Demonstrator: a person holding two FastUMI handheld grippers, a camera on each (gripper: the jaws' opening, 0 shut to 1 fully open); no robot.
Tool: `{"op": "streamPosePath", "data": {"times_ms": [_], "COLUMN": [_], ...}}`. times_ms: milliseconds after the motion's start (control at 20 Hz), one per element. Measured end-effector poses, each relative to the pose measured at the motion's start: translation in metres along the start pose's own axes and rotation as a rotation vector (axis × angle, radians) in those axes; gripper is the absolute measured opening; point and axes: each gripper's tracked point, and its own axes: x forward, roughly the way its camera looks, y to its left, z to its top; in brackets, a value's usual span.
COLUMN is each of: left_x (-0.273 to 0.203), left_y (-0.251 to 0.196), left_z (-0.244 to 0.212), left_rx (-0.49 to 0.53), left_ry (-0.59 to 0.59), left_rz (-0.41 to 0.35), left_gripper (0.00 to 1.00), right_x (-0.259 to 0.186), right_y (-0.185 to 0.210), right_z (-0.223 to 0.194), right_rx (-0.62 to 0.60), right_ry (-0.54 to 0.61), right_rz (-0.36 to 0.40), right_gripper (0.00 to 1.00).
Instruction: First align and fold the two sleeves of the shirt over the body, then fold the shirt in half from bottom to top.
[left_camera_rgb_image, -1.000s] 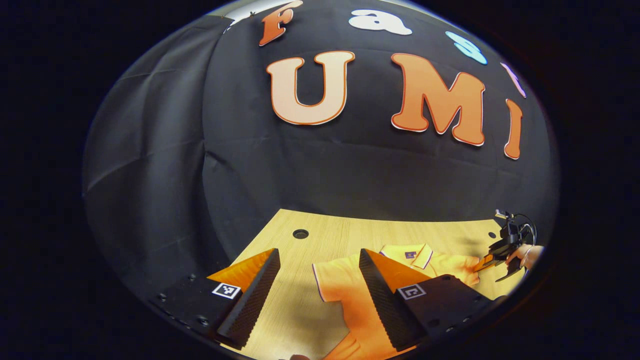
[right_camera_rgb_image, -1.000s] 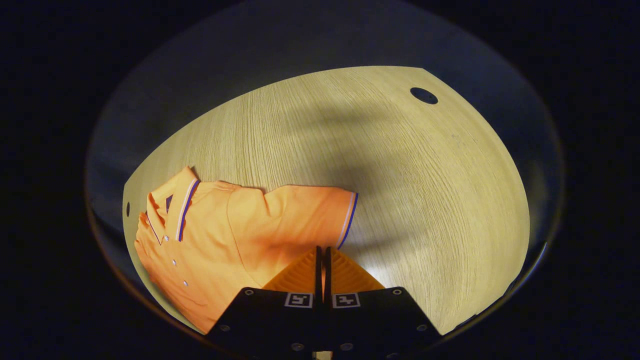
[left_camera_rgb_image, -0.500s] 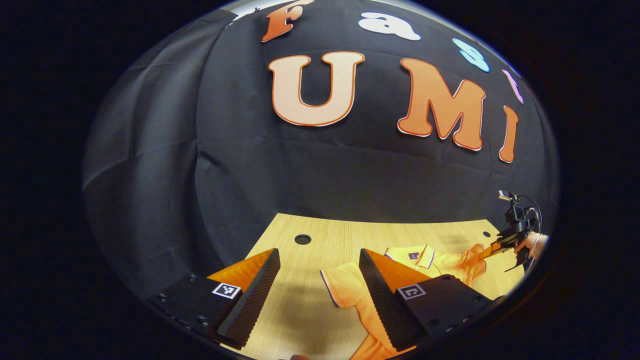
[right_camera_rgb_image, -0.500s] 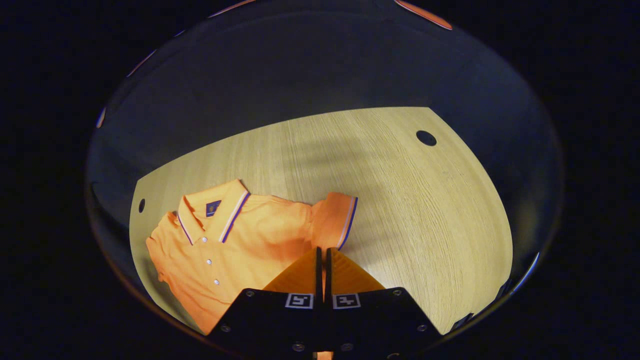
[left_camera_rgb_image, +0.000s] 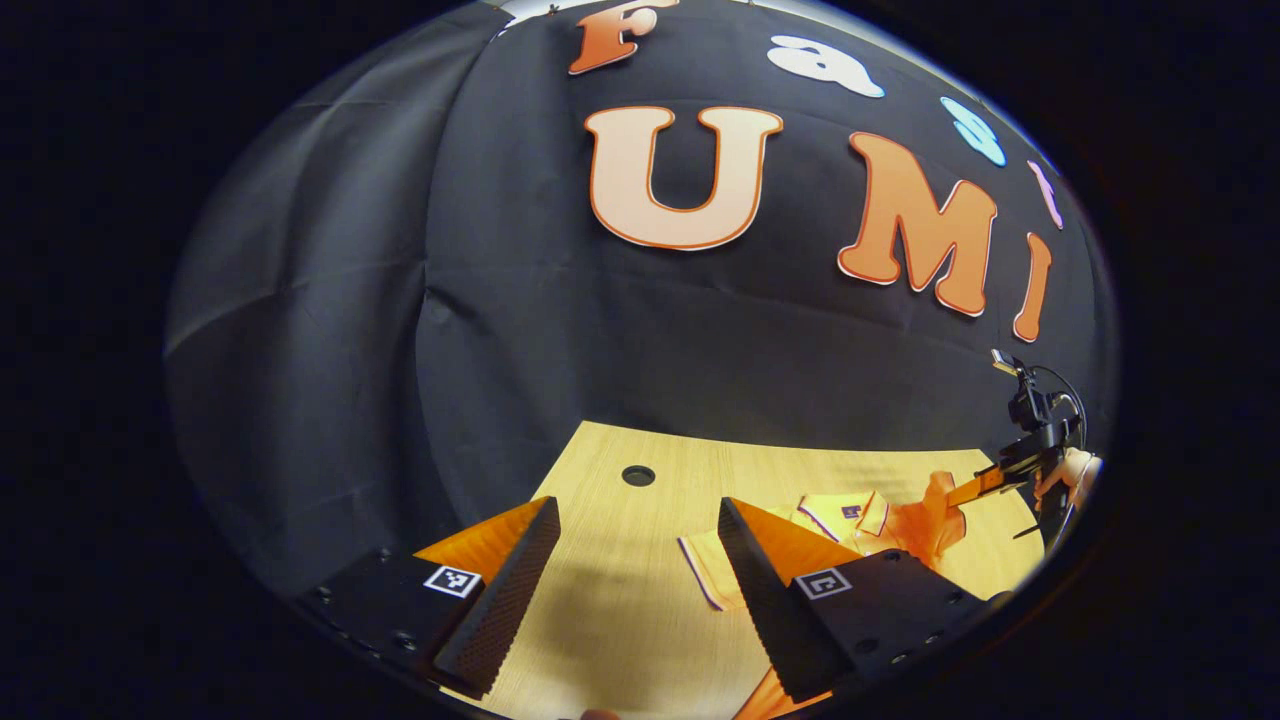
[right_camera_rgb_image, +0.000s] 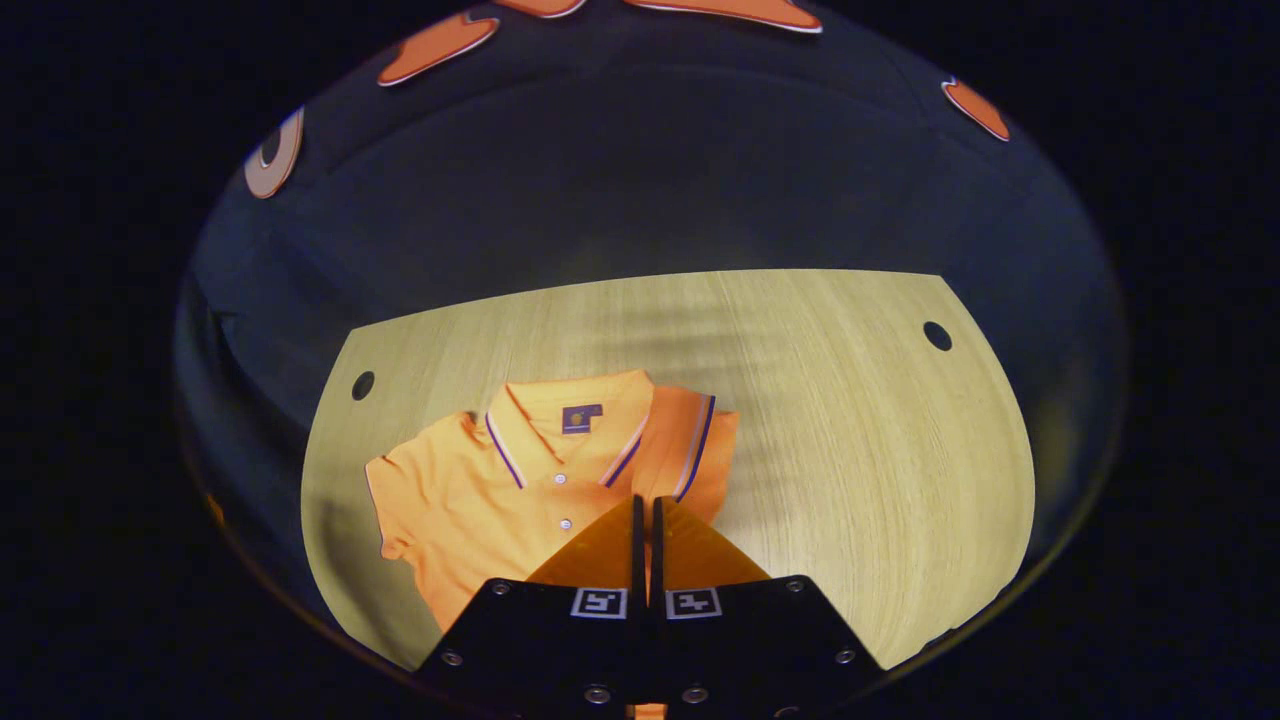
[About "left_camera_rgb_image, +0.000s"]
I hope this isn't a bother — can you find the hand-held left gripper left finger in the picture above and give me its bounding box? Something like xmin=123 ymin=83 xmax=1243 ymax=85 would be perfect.
xmin=293 ymin=495 xmax=562 ymax=701

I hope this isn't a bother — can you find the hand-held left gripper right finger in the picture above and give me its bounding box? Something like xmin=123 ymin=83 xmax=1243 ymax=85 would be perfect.
xmin=716 ymin=496 xmax=1013 ymax=704

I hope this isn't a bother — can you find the orange T-shirt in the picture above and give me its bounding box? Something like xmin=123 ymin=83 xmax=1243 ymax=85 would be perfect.
xmin=677 ymin=470 xmax=968 ymax=720

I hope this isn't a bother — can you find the black backdrop cloth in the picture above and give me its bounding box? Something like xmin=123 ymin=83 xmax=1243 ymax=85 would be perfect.
xmin=163 ymin=0 xmax=1119 ymax=601

